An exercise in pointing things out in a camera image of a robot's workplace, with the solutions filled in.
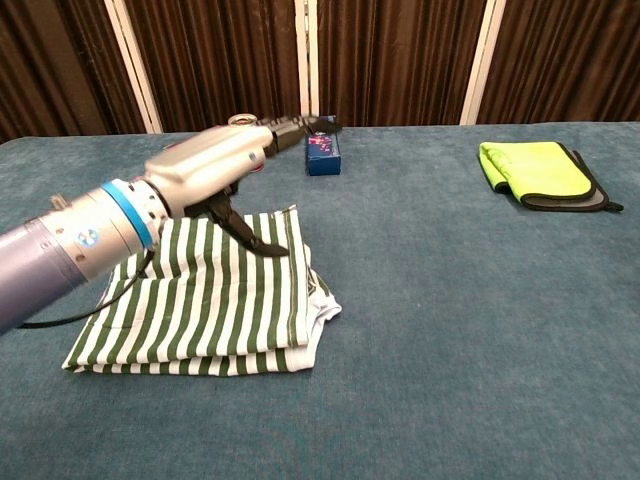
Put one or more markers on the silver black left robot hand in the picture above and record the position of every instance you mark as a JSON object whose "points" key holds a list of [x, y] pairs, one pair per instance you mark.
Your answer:
{"points": [[210, 160]]}

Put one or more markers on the green white striped T-shirt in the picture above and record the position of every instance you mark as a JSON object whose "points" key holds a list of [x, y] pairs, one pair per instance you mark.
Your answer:
{"points": [[225, 310]]}

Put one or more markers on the red drink can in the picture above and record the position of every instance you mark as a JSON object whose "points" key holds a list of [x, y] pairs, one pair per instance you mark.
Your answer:
{"points": [[242, 120]]}

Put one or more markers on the blue rectangular carton box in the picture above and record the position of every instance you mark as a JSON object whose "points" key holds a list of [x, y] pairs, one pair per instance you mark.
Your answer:
{"points": [[324, 160]]}

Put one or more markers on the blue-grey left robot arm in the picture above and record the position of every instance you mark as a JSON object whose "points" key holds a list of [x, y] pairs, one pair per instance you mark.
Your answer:
{"points": [[65, 250]]}

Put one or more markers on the green microfiber cloth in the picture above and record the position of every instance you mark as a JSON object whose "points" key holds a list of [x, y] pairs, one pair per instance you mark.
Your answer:
{"points": [[535, 167]]}

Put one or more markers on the dark pleated partition panel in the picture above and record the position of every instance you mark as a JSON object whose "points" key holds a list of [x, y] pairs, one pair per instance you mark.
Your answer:
{"points": [[400, 60], [50, 60], [215, 60], [565, 60]]}

